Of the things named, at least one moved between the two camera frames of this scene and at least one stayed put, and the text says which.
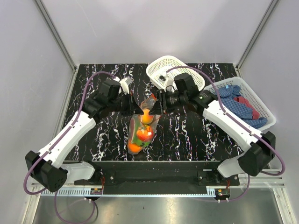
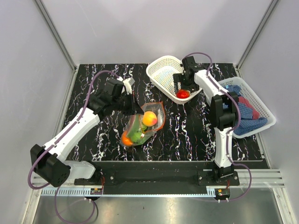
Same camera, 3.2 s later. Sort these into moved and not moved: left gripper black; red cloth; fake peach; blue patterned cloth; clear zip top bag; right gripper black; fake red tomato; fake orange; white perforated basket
Moved: clear zip top bag; fake red tomato; fake peach; fake orange; right gripper black
Not moved: red cloth; left gripper black; blue patterned cloth; white perforated basket
